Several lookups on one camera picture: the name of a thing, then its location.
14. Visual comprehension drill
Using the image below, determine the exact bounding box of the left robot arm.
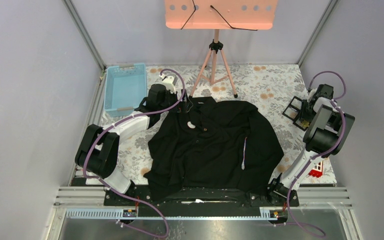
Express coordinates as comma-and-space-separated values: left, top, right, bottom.
74, 83, 188, 206

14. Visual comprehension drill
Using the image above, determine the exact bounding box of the black shirt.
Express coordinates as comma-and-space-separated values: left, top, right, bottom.
144, 97, 284, 200

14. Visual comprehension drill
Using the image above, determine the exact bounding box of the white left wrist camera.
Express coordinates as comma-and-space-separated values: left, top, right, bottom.
159, 74, 178, 94

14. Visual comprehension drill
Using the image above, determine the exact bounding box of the pink music stand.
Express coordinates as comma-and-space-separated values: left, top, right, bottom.
164, 0, 278, 98

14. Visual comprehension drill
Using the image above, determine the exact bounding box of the black brooch display tray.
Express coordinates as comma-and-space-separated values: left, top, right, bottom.
282, 96, 310, 131

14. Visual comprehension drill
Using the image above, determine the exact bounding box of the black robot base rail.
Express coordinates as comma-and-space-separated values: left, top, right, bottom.
103, 185, 287, 220

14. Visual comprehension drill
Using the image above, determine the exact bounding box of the light blue plastic basket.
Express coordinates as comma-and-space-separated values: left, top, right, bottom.
103, 63, 148, 118

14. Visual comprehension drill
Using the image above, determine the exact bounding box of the floral table mat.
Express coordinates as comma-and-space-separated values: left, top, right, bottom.
116, 64, 337, 185

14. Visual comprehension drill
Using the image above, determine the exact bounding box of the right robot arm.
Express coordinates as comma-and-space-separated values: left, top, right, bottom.
266, 84, 356, 206

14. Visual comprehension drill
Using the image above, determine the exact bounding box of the red white grid box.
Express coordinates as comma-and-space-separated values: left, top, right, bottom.
308, 160, 324, 178

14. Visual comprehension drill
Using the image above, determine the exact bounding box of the aluminium frame rail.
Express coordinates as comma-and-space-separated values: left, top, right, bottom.
62, 0, 106, 71

